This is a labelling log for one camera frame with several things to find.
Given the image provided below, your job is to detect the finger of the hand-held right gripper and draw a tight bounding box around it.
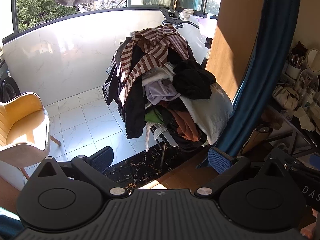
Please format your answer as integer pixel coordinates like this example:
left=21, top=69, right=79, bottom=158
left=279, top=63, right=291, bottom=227
left=283, top=154, right=320, bottom=179

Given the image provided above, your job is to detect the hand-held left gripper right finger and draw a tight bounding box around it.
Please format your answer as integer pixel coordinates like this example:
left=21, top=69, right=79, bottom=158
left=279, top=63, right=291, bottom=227
left=195, top=147, right=292, bottom=199

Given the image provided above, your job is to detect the pale plastic tub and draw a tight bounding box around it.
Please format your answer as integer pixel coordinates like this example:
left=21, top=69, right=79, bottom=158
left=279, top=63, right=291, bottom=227
left=189, top=15, right=218, bottom=39

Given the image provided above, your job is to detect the dark washing machine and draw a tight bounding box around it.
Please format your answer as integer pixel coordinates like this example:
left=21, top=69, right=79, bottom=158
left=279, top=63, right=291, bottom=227
left=0, top=47, right=22, bottom=103

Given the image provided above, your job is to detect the pile of mixed clothes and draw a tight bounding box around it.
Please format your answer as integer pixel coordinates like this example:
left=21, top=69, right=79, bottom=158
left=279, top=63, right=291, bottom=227
left=102, top=22, right=234, bottom=153

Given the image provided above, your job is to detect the brown white striped sweater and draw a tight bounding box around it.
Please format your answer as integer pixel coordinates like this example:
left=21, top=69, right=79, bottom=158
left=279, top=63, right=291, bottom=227
left=118, top=23, right=189, bottom=105

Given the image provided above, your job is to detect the yellow armchair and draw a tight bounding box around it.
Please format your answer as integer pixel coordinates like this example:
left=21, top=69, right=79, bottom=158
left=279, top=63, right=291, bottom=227
left=0, top=92, right=62, bottom=180

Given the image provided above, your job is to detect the blue curtain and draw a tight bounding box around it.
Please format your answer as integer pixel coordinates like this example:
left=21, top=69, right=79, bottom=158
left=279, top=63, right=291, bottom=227
left=196, top=0, right=303, bottom=169

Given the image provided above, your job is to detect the white cosmetics organizer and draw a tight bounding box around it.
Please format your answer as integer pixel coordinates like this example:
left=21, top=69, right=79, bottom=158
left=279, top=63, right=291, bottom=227
left=294, top=69, right=320, bottom=110

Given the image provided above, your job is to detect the wooden wardrobe panel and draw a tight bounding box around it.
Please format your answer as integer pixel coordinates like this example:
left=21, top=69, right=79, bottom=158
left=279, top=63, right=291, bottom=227
left=205, top=0, right=269, bottom=100

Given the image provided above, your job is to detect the white makeup brush holder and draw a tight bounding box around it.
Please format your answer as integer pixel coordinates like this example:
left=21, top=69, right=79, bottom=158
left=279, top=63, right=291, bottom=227
left=285, top=45, right=307, bottom=79

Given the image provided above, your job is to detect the black treadmill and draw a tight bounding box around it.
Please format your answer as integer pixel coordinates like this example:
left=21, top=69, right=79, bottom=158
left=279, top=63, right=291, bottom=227
left=159, top=5, right=200, bottom=30

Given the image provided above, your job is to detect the person's right hand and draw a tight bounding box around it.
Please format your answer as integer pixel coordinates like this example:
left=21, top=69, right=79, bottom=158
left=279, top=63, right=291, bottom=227
left=301, top=209, right=320, bottom=240

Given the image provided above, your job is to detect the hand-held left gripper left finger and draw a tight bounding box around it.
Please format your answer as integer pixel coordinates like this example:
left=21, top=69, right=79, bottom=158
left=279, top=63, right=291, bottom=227
left=32, top=146, right=127, bottom=199

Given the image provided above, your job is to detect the round white vanity mirror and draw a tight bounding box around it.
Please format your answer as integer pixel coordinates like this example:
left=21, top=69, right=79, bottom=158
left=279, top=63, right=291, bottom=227
left=305, top=48, right=320, bottom=74

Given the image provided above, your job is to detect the beige bag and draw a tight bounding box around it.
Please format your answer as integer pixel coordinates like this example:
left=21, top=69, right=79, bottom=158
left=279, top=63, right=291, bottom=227
left=272, top=85, right=300, bottom=110

